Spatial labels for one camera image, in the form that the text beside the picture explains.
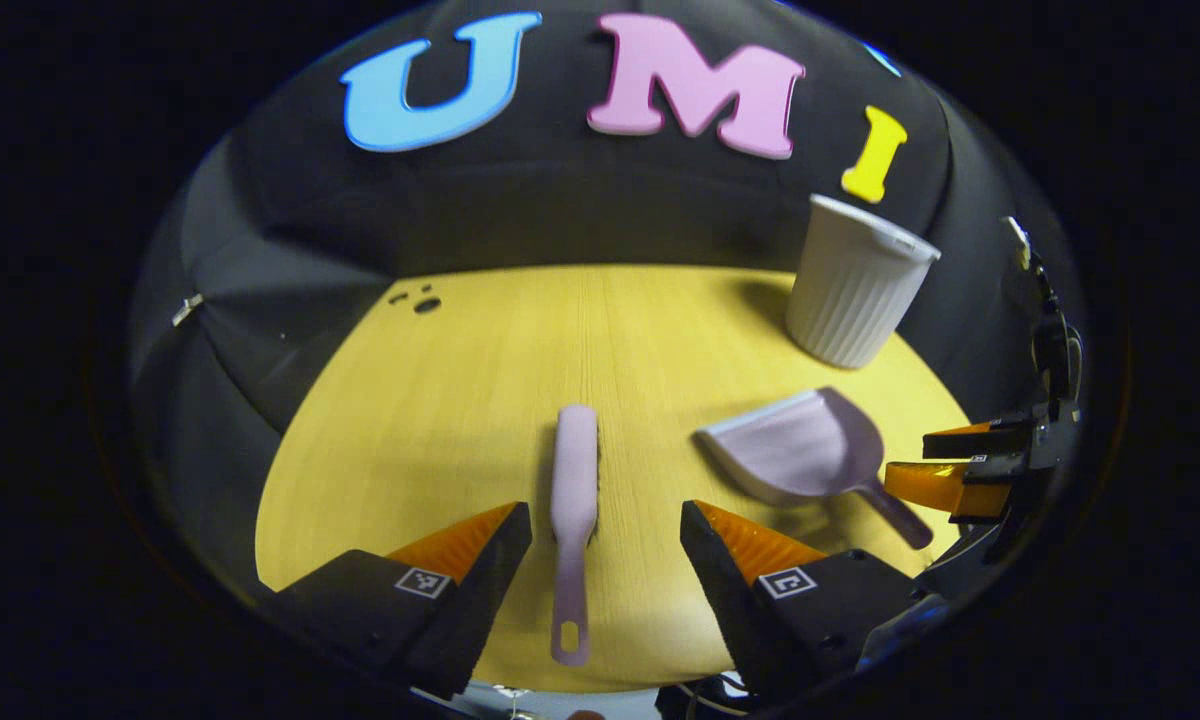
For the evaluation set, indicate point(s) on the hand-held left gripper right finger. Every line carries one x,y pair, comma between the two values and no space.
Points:
735,600

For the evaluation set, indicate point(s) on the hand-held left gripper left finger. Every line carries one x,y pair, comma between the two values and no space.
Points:
455,620

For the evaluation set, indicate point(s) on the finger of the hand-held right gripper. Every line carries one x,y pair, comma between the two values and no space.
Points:
980,440
935,485

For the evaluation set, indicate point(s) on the lilac plastic dustpan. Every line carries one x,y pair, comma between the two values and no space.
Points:
800,450

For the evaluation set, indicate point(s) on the small lilac broom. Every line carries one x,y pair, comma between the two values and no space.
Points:
573,470

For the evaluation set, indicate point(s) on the white ribbed garbage bin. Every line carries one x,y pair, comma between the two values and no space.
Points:
850,300

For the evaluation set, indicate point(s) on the yellow wooden desktop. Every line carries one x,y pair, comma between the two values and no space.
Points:
460,400

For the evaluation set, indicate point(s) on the silver metal clip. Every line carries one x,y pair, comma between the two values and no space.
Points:
187,308

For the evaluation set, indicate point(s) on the black backdrop cloth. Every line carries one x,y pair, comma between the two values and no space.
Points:
560,210

